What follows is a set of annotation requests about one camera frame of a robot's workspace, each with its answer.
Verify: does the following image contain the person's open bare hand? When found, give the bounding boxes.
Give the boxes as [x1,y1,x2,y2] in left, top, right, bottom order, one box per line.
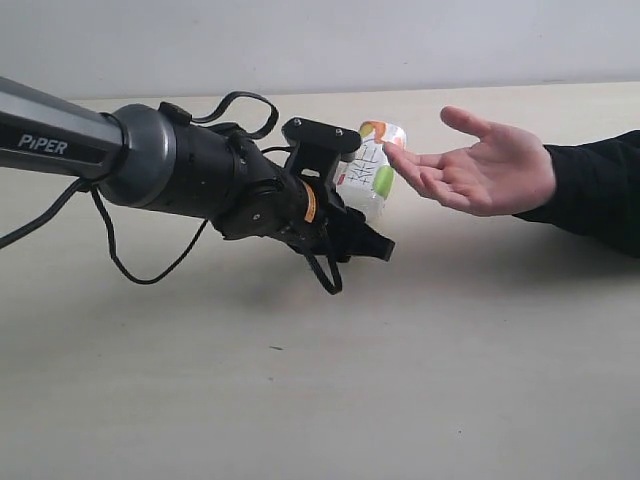
[383,106,557,217]

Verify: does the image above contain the white fruit label bottle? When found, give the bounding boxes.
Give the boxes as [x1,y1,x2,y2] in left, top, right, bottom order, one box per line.
[335,120,407,224]

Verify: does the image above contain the black sleeved forearm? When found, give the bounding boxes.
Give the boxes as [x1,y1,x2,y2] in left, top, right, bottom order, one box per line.
[515,129,639,258]

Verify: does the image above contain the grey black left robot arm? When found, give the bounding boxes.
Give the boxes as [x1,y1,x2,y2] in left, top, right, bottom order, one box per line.
[1,79,394,262]

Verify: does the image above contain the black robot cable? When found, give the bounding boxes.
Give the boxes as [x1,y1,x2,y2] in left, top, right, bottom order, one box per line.
[0,89,346,296]

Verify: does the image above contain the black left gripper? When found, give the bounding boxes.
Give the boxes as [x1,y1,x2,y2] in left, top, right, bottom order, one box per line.
[279,176,395,263]

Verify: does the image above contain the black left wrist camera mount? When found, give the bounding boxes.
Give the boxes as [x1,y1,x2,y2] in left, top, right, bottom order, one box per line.
[281,117,362,190]

